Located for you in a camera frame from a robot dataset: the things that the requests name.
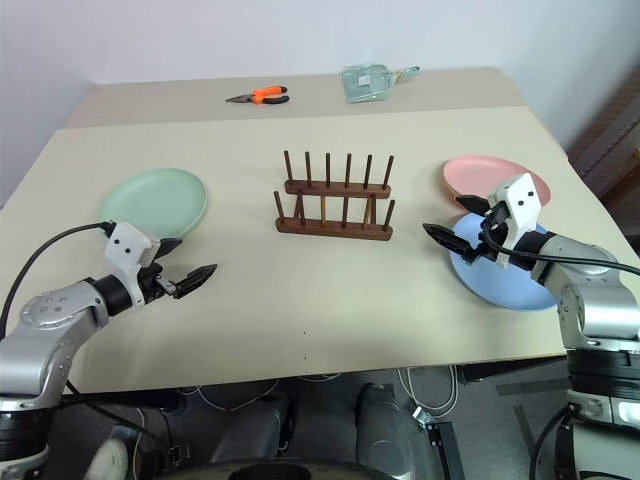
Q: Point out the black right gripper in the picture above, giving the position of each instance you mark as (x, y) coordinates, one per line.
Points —
(495, 225)

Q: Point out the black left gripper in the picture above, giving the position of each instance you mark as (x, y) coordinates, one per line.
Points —
(152, 282)

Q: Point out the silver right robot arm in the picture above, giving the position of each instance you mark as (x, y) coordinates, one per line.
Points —
(592, 285)

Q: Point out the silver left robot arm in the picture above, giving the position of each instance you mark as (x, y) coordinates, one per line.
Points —
(42, 345)

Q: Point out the wooden dish rack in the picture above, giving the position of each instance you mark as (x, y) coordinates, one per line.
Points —
(332, 210)

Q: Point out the pink-red plate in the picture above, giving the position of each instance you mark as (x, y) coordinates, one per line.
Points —
(475, 175)

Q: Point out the green plate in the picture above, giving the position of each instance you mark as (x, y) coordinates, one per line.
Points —
(157, 202)

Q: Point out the blue plate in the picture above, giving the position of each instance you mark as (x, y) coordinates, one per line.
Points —
(500, 282)

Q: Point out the black table crossbar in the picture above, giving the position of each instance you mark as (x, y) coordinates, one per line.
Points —
(515, 370)

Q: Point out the brown wooden furniture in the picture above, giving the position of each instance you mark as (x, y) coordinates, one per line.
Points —
(612, 150)

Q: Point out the teal packaged item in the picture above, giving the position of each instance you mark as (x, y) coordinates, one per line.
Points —
(365, 82)

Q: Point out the small metal clamp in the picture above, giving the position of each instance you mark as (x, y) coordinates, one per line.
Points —
(421, 417)

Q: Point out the dark rounded leg shape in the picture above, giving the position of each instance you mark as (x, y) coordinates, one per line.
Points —
(382, 425)

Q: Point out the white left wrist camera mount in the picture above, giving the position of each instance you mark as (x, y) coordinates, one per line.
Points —
(126, 245)

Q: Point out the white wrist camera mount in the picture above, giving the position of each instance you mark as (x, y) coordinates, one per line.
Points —
(126, 245)
(520, 205)

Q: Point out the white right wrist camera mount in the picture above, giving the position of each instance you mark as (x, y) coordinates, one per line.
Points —
(520, 205)

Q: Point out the black table leg frame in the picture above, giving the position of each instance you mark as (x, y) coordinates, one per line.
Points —
(447, 450)

